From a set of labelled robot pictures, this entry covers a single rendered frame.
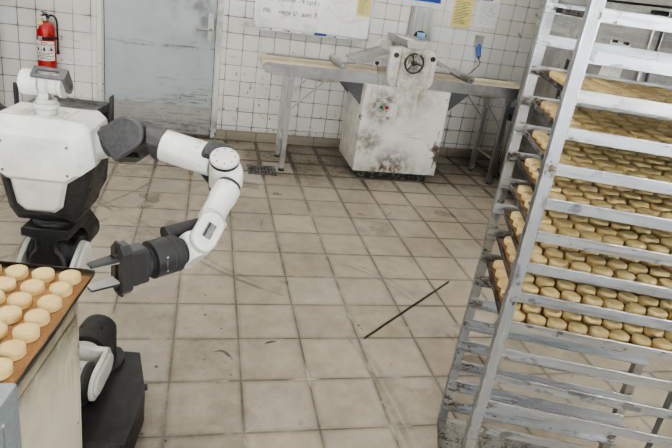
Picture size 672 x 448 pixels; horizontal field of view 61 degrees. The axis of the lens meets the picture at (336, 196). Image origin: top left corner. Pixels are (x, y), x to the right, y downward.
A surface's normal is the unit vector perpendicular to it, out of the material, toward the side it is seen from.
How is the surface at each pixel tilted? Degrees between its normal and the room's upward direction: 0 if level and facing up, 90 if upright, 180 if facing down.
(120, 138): 71
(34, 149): 90
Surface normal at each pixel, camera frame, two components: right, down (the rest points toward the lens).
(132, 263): 0.73, 0.33
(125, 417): 0.14, -0.92
